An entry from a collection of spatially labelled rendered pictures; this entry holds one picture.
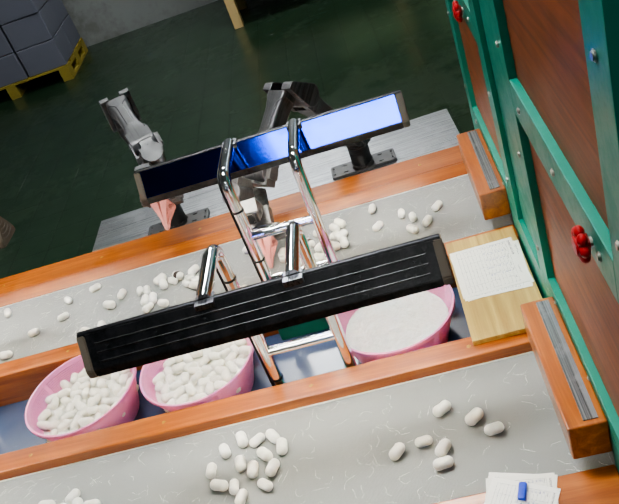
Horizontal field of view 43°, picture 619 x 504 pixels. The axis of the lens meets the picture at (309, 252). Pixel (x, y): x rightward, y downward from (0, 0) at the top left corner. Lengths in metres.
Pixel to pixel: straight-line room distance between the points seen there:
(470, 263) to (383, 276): 0.50
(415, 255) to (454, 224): 0.69
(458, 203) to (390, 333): 0.45
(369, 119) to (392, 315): 0.42
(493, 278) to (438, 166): 0.53
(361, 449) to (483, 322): 0.34
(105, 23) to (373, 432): 6.48
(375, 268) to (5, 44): 5.99
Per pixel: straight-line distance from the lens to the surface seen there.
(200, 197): 2.60
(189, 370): 1.79
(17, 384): 2.10
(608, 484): 1.30
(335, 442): 1.49
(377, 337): 1.67
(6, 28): 6.98
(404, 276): 1.23
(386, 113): 1.71
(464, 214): 1.93
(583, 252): 0.92
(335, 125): 1.72
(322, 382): 1.57
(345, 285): 1.24
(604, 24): 0.66
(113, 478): 1.66
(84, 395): 1.90
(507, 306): 1.58
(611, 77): 0.68
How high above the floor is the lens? 1.81
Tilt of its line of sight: 33 degrees down
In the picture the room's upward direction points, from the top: 22 degrees counter-clockwise
